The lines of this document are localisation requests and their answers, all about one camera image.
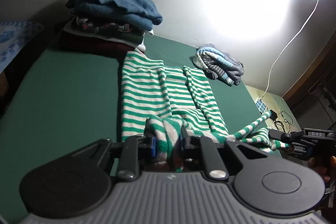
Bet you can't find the green white striped shirt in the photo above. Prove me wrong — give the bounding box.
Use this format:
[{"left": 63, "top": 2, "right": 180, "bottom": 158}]
[{"left": 121, "top": 51, "right": 290, "bottom": 172}]

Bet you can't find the blue grey striped clothes pile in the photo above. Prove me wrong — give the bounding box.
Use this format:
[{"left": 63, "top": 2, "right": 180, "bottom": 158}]
[{"left": 193, "top": 43, "right": 244, "bottom": 86}]

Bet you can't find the white blue power strip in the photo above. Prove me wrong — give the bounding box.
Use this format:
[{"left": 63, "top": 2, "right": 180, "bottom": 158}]
[{"left": 255, "top": 98, "right": 268, "bottom": 114}]

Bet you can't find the blue folded sweater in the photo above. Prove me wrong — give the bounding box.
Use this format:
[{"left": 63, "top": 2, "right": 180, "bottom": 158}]
[{"left": 66, "top": 0, "right": 163, "bottom": 31}]

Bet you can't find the blue white patterned towel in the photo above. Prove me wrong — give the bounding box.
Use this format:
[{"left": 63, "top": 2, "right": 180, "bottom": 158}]
[{"left": 0, "top": 21, "right": 44, "bottom": 73}]

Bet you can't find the black charger with cables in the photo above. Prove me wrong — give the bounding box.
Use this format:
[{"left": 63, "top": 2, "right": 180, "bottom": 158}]
[{"left": 268, "top": 110, "right": 295, "bottom": 133}]

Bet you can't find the white power cable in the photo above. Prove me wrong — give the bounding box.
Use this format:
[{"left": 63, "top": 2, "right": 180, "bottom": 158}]
[{"left": 261, "top": 0, "right": 322, "bottom": 102}]

